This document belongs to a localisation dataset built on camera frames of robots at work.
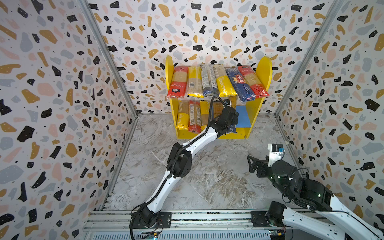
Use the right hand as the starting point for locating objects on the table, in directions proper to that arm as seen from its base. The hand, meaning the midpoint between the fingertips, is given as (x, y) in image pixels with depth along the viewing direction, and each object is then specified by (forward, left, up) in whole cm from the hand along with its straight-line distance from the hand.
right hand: (253, 156), depth 66 cm
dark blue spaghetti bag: (+23, +5, -10) cm, 26 cm away
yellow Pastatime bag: (+36, +35, -11) cm, 52 cm away
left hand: (+33, +2, -4) cm, 33 cm away
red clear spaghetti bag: (+33, +28, -10) cm, 44 cm away
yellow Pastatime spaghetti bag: (+54, +22, -21) cm, 62 cm away
